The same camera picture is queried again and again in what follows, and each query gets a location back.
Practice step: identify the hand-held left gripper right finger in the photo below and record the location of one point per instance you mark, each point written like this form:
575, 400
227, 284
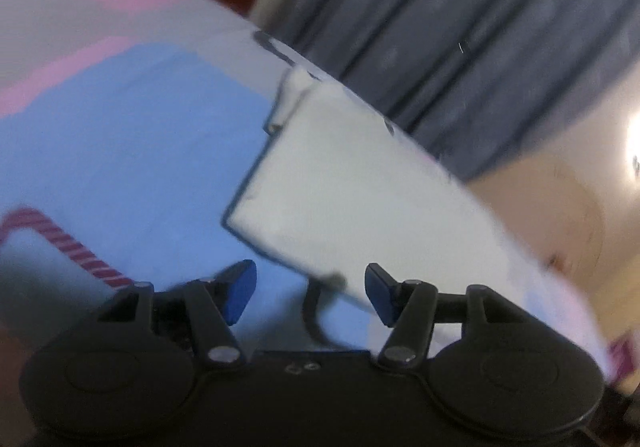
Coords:
380, 294

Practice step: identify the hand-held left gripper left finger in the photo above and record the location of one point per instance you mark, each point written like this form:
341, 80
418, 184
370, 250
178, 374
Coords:
239, 289

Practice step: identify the cream knitted sweater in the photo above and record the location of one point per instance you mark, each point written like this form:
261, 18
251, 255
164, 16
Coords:
350, 187

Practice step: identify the patterned grey pink bed sheet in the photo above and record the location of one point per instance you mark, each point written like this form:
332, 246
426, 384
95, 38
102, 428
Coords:
125, 127

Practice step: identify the blue grey curtain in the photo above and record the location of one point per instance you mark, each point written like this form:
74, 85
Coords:
450, 27

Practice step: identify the wall lamp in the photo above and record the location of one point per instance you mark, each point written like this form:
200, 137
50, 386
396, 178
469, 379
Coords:
635, 147

